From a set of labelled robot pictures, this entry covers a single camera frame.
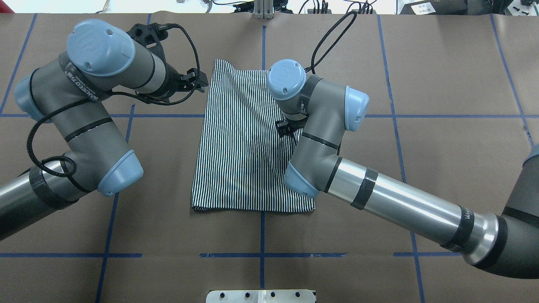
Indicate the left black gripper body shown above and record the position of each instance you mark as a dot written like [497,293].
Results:
[171,78]

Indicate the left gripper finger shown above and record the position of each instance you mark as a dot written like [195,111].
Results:
[196,80]

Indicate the blue white striped polo shirt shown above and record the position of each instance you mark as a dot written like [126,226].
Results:
[242,160]

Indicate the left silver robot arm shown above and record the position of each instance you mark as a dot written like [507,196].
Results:
[75,146]

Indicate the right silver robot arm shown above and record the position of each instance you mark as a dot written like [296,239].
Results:
[505,245]

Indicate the black box with label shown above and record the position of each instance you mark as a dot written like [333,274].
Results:
[435,7]

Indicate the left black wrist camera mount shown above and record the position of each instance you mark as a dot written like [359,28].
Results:
[150,36]

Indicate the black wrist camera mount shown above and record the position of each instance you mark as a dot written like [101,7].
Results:
[150,36]
[287,127]

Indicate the aluminium frame post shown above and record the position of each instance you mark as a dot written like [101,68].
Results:
[263,9]

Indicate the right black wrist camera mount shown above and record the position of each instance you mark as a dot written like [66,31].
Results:
[287,127]

